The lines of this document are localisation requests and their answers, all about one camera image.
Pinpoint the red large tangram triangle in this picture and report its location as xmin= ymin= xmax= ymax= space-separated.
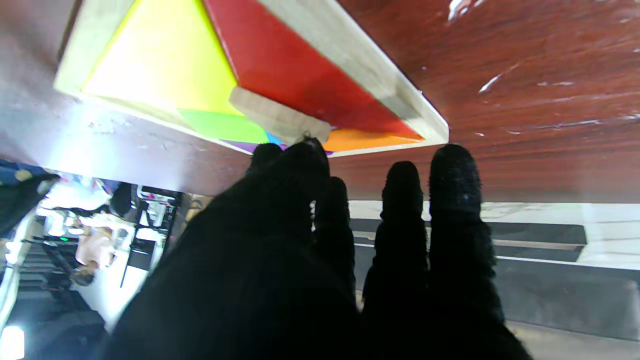
xmin=202 ymin=0 xmax=425 ymax=141

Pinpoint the green tangram square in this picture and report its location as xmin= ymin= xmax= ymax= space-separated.
xmin=177 ymin=107 xmax=271 ymax=145

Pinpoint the dark navy fabric object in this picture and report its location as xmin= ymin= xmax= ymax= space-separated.
xmin=0 ymin=172 xmax=60 ymax=240

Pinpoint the wooden square puzzle tray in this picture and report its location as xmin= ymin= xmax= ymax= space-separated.
xmin=54 ymin=0 xmax=450 ymax=159

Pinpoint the dark brown leather sofa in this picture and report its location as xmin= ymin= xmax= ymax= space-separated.
xmin=352 ymin=244 xmax=640 ymax=360

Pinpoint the orange tangram parallelogram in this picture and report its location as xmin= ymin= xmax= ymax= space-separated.
xmin=321 ymin=127 xmax=426 ymax=153

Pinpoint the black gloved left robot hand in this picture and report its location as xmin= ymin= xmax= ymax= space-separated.
xmin=102 ymin=137 xmax=533 ymax=360

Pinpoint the yellow large tangram triangle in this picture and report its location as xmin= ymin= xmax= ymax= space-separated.
xmin=82 ymin=0 xmax=240 ymax=117

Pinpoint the cluttered black equipment rack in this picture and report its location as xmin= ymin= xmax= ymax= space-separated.
xmin=107 ymin=182 xmax=183 ymax=288

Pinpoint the natural wood small tangram triangle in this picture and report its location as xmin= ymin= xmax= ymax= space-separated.
xmin=229 ymin=86 xmax=332 ymax=146

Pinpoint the marble coffee table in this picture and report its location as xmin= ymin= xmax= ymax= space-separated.
xmin=349 ymin=200 xmax=640 ymax=272

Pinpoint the purple medium tangram triangle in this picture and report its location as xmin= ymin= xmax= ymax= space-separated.
xmin=222 ymin=140 xmax=291 ymax=154

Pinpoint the blue polka dot cloth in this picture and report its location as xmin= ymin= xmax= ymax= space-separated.
xmin=0 ymin=159 xmax=48 ymax=185

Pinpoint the long black decorative tray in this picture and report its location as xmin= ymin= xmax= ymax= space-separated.
xmin=350 ymin=218 xmax=587 ymax=262

